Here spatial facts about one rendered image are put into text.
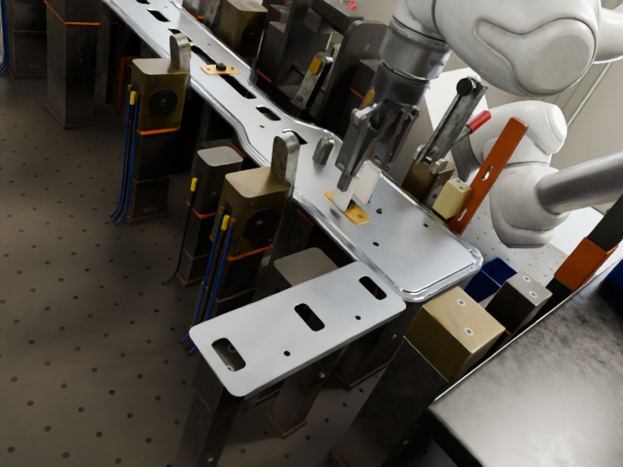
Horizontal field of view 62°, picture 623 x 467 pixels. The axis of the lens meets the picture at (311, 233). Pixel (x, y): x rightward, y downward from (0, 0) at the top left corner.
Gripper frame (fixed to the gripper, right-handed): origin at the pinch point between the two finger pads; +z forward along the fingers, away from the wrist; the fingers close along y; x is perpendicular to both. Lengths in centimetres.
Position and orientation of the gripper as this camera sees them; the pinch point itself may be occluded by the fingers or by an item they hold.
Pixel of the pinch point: (355, 187)
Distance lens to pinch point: 83.5
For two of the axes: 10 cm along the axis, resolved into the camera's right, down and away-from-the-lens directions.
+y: 7.3, -2.3, 6.4
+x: -6.2, -6.3, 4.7
